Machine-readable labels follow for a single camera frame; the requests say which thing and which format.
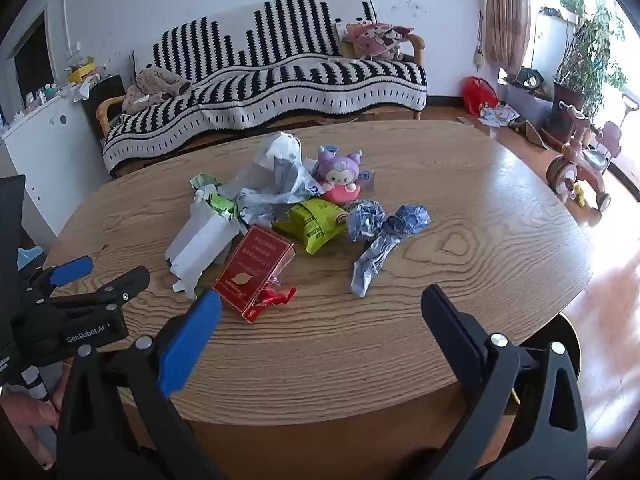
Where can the brown clothing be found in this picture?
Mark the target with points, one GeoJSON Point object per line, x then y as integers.
{"type": "Point", "coordinates": [150, 87]}

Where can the patterned curtain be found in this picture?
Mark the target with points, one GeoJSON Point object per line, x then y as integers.
{"type": "Point", "coordinates": [507, 10]}

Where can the scattered papers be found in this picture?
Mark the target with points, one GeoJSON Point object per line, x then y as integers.
{"type": "Point", "coordinates": [497, 114]}

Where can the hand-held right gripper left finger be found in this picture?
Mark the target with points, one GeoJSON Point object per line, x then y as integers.
{"type": "Point", "coordinates": [190, 345]}

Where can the cardboard piece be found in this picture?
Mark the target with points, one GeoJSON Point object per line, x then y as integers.
{"type": "Point", "coordinates": [532, 134]}

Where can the red plastic bag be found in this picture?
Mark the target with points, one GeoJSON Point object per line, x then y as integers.
{"type": "Point", "coordinates": [479, 94]}

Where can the black box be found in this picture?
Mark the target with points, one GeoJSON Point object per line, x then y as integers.
{"type": "Point", "coordinates": [102, 90]}

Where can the potted plant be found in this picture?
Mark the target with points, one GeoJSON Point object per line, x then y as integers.
{"type": "Point", "coordinates": [590, 55]}

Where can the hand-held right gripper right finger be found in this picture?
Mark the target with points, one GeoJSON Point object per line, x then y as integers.
{"type": "Point", "coordinates": [450, 320]}

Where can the pink tricycle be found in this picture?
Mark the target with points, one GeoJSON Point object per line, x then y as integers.
{"type": "Point", "coordinates": [582, 160]}

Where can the person's left hand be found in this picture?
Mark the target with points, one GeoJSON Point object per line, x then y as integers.
{"type": "Point", "coordinates": [25, 415]}

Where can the small yellow floor toy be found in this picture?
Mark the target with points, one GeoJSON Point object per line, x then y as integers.
{"type": "Point", "coordinates": [579, 195]}

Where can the white paper bag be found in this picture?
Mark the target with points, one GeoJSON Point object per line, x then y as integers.
{"type": "Point", "coordinates": [200, 245]}

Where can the white window cabinet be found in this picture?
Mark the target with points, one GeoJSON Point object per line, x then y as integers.
{"type": "Point", "coordinates": [547, 45]}

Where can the blue paper ball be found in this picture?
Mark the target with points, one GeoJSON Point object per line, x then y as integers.
{"type": "Point", "coordinates": [365, 220]}

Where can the pink printed cushion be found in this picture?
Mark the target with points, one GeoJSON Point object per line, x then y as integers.
{"type": "Point", "coordinates": [372, 40]}

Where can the black round object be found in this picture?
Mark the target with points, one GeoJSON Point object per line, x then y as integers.
{"type": "Point", "coordinates": [529, 80]}

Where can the red card box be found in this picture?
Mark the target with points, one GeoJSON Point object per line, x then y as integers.
{"type": "Point", "coordinates": [250, 270]}

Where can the red wrapper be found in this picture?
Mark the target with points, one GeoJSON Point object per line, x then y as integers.
{"type": "Point", "coordinates": [277, 296]}

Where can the black white striped blanket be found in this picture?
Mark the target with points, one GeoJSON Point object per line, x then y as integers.
{"type": "Point", "coordinates": [280, 80]}

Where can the hanging wall ornament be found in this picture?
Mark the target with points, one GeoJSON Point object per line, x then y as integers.
{"type": "Point", "coordinates": [478, 57]}

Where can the purple plush toy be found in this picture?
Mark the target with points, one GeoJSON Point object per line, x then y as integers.
{"type": "Point", "coordinates": [340, 170]}

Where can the white plastic bag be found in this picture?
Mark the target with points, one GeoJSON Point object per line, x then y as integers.
{"type": "Point", "coordinates": [280, 160]}

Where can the green white wrapper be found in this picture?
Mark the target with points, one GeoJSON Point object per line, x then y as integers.
{"type": "Point", "coordinates": [220, 205]}

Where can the wooden sofa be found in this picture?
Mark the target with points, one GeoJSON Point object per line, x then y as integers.
{"type": "Point", "coordinates": [102, 110]}

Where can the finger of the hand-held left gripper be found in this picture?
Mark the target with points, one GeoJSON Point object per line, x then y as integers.
{"type": "Point", "coordinates": [125, 285]}
{"type": "Point", "coordinates": [70, 267]}

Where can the light blue cloth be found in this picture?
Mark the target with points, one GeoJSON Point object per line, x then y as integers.
{"type": "Point", "coordinates": [30, 257]}

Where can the yellow toy on cabinet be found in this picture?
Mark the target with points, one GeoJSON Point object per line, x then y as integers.
{"type": "Point", "coordinates": [80, 74]}

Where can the green snack wrapper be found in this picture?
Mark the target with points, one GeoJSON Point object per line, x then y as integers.
{"type": "Point", "coordinates": [312, 225]}

